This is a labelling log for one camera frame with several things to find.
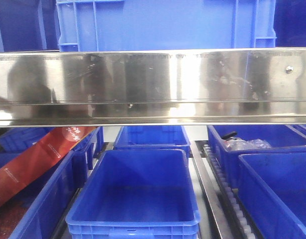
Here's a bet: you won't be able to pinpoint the blue bin rear centre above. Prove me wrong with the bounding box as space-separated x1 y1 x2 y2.
113 125 190 158

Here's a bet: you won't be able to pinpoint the blue bin front centre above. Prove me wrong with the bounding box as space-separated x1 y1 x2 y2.
66 149 201 239

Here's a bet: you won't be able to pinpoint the stainless steel shelf beam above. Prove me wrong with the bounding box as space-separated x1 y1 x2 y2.
0 48 306 127

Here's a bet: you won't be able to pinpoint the large blue crate upper shelf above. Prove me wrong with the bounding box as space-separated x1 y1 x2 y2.
56 0 276 52

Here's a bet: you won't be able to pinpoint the blue bin rear right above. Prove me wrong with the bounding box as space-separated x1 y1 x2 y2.
207 124 306 188

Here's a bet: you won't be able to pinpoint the blue bin front right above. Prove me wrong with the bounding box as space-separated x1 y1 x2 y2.
238 152 306 239

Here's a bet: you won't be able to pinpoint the tilted blue bin rear left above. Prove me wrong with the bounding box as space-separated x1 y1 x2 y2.
0 127 104 188

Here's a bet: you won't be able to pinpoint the blue bin front left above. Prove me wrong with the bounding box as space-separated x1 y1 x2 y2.
0 152 76 239

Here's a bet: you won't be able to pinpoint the blue bin far right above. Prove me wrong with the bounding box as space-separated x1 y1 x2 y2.
292 124 306 135

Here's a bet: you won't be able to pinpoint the clear plastic bag items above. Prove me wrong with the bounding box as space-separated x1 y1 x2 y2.
221 131 272 151

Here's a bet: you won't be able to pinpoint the red snack bag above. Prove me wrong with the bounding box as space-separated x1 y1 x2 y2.
0 126 96 207

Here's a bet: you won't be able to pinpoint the steel roller rail divider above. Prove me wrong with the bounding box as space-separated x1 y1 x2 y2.
189 141 262 239

